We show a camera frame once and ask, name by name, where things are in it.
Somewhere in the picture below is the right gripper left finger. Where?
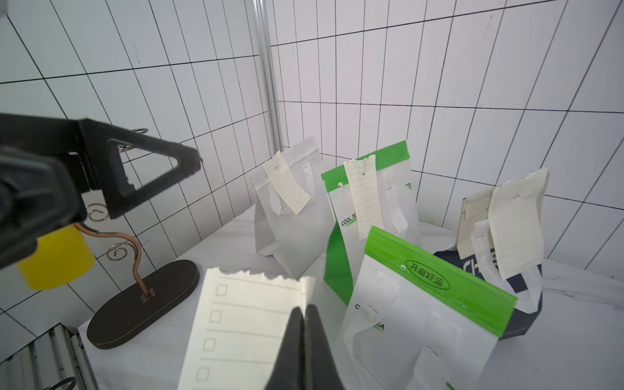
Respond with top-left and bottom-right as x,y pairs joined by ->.
265,307 -> 306,390

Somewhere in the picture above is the navy blue beige bag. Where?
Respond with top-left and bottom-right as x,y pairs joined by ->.
436,188 -> 544,340

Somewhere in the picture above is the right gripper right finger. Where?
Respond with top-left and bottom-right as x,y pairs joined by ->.
304,305 -> 344,390

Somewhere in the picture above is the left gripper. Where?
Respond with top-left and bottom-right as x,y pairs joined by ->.
1,114 -> 202,268

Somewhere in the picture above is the black wire scroll stand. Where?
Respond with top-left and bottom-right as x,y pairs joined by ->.
76,120 -> 162,302

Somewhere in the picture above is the green white bag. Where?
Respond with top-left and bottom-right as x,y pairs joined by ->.
321,141 -> 421,304
333,227 -> 517,389

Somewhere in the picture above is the dark round stand base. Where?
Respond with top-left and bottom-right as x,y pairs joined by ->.
87,260 -> 200,349

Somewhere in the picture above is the yellow plastic goblet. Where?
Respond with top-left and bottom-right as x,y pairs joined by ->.
17,225 -> 96,290

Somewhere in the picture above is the aluminium mounting rail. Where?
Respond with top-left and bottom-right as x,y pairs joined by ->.
1,323 -> 98,390

